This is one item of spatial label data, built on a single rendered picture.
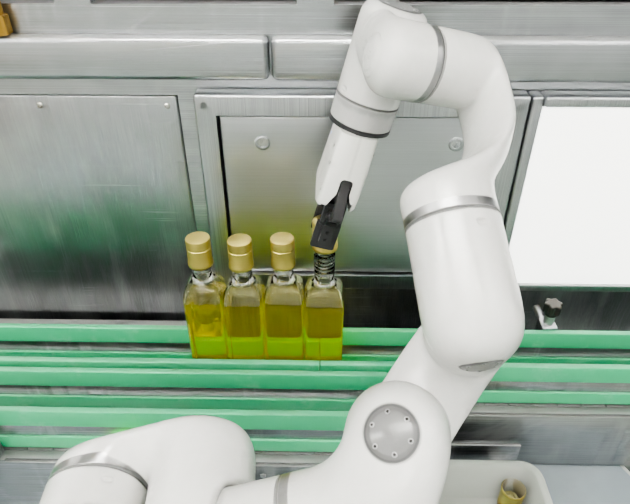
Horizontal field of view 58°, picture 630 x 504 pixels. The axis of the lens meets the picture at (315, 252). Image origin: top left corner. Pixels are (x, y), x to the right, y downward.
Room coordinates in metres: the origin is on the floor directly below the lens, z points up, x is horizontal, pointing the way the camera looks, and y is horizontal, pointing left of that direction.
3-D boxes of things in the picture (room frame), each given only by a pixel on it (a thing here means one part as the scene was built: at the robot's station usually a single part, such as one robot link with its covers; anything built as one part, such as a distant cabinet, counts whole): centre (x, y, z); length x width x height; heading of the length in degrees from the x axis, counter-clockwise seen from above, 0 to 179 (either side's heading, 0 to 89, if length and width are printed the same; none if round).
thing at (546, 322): (0.71, -0.38, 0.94); 0.07 x 0.04 x 0.13; 179
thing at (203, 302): (0.65, 0.16, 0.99); 0.06 x 0.06 x 0.21; 89
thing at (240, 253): (0.64, 0.10, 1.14); 0.04 x 0.04 x 0.04
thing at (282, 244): (0.65, 0.04, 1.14); 0.04 x 0.04 x 0.04
